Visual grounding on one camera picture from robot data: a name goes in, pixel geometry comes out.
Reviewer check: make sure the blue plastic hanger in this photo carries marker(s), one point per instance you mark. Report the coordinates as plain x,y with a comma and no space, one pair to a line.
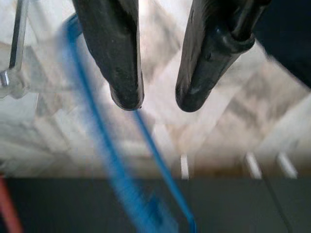
128,184

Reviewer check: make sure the black TV cabinet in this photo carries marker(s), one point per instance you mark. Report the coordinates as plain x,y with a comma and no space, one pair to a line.
73,206

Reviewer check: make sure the red plastic hanger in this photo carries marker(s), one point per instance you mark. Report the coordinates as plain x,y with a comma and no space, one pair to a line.
8,206

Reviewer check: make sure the chrome clothes rack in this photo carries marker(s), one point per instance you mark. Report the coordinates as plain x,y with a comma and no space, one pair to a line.
18,36

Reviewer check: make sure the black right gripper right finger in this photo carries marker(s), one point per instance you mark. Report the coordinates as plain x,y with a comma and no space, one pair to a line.
209,48

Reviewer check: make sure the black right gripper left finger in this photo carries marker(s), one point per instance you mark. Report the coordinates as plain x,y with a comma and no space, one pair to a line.
114,48

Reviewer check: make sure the black shirt green print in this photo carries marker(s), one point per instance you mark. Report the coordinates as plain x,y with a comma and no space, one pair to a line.
286,36

